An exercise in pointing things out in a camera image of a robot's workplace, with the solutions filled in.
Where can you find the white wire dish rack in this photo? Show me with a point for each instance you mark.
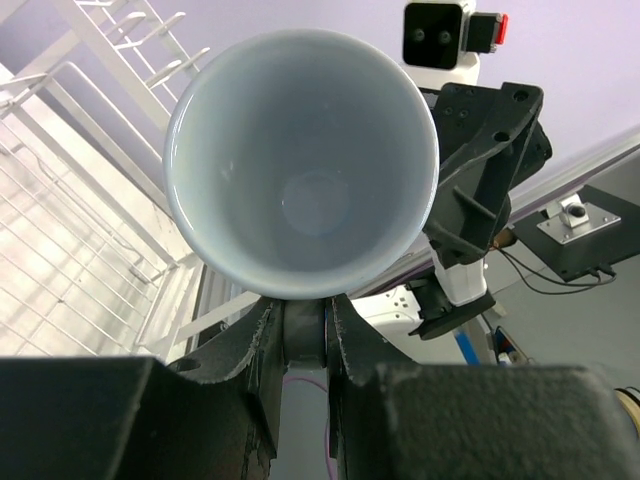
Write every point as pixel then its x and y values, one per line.
pixel 92 262

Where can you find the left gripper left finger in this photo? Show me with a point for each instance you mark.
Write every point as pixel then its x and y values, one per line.
pixel 212 414

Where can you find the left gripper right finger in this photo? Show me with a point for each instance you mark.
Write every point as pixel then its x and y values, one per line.
pixel 394 418

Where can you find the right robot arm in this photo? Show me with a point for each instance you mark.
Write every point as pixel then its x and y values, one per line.
pixel 449 295

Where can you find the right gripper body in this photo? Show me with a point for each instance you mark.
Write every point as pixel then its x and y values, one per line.
pixel 490 141

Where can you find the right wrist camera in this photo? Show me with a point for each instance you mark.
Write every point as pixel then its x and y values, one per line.
pixel 443 41

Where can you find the black equipment box with plate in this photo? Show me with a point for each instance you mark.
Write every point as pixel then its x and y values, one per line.
pixel 610 234

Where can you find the grey mug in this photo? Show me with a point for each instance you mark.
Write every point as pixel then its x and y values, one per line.
pixel 301 164

